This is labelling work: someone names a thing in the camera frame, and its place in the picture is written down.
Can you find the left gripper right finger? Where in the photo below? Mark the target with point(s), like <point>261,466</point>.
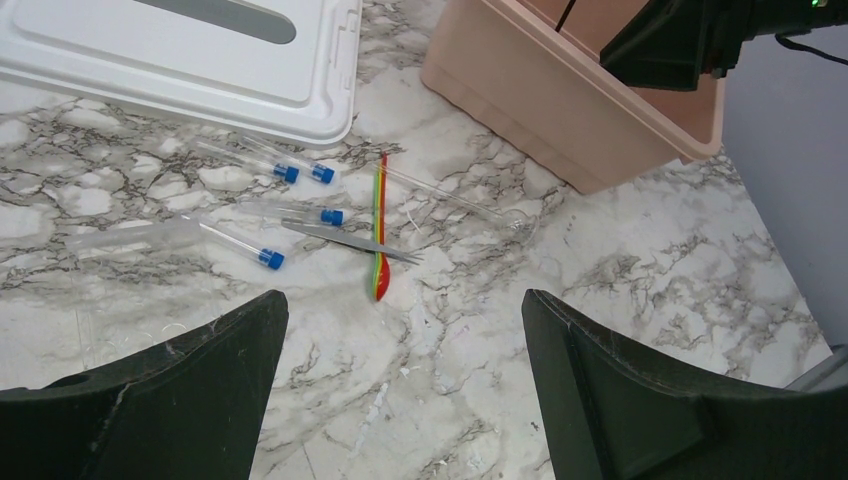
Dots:
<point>614,408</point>

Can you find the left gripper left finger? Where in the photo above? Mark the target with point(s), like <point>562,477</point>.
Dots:
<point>190,407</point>

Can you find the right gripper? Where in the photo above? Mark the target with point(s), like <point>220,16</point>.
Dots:
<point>663,46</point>

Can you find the black wire tripod stand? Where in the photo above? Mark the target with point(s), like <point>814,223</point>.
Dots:
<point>564,15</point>

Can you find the clear glass stirring rod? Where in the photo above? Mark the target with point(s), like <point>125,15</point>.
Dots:
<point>512,224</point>

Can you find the pink plastic bin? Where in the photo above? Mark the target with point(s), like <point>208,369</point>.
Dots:
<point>545,92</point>

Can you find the blue-capped test tube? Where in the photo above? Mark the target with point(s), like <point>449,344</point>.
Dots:
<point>255,162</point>
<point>295,212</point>
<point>235,242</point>
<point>278,154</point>

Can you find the red yellow green spatula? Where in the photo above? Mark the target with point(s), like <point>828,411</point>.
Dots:
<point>381,270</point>

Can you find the white plastic lid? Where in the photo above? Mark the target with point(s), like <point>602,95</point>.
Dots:
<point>281,69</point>

